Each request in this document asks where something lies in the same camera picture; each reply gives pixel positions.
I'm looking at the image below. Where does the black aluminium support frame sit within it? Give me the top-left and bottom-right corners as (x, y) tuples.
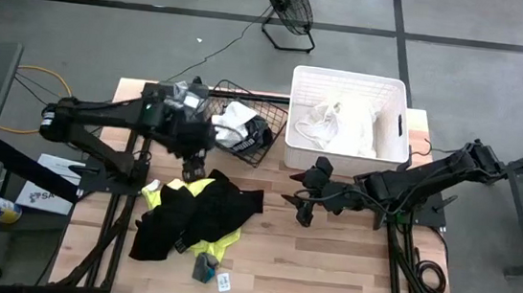
(379, 215), (465, 293)
(50, 74), (163, 293)

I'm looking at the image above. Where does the large white patterned shirt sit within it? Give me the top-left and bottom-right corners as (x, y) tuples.
(323, 94), (385, 160)

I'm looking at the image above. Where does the dark grey Puma underwear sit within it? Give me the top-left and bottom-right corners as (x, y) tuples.
(231, 112), (276, 161)

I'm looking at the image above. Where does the black wire basket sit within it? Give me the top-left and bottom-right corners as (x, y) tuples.
(199, 77), (292, 171)

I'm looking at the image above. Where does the black fan power cable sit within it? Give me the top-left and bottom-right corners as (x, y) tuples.
(165, 0), (274, 93)

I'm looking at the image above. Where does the black desk strut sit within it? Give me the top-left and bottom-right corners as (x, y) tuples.
(0, 138), (84, 205)

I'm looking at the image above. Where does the light grey cloth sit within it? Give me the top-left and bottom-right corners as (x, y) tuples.
(208, 98), (260, 151)

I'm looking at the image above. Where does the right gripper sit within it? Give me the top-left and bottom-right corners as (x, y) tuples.
(277, 151), (367, 233)

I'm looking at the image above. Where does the white printed cardboard box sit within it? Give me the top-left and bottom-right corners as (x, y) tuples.
(12, 150), (89, 218)

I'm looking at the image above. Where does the yellow extension cable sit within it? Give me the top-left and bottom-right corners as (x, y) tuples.
(0, 29), (80, 140)

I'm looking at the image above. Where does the black floor fan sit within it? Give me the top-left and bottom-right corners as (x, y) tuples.
(252, 0), (321, 56)

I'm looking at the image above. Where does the small white cloth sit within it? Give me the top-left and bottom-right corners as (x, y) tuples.
(141, 176), (163, 196)

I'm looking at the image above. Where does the small grey teal cloth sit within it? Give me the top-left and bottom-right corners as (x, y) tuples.
(190, 250), (221, 286)

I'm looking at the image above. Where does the yellow cloth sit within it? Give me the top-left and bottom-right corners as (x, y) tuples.
(134, 171), (247, 263)

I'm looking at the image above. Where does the black coiled cable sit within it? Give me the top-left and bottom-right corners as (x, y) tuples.
(408, 247), (457, 293)

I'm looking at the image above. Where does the white paper tag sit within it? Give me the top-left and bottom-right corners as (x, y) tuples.
(215, 270), (234, 293)

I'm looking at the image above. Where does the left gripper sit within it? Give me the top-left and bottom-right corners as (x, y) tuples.
(164, 114), (215, 184)

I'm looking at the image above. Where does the white perforated plastic bin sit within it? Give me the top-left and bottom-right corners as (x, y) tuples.
(282, 64), (418, 183)

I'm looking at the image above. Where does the white yellow spray can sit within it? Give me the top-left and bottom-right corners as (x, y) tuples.
(0, 195), (26, 226)

